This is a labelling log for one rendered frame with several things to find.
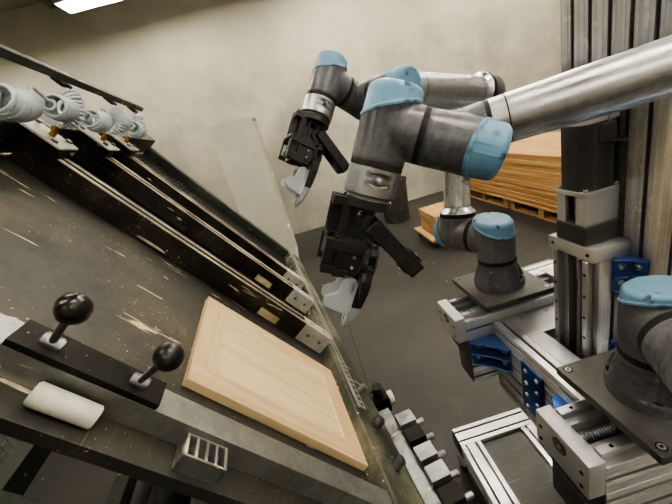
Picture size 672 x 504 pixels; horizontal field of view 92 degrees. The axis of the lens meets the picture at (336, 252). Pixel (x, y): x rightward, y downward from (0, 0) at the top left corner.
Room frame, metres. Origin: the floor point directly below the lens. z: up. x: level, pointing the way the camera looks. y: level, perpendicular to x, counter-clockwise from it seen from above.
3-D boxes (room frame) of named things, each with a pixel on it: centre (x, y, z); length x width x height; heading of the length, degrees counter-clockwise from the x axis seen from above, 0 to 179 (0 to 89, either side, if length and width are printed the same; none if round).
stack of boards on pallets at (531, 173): (4.24, -2.96, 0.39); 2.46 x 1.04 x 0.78; 2
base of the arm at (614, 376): (0.44, -0.52, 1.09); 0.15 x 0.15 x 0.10
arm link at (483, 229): (0.94, -0.49, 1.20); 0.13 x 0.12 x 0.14; 29
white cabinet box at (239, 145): (4.89, 0.87, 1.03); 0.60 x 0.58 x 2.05; 2
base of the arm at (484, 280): (0.94, -0.50, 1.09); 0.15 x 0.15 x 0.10
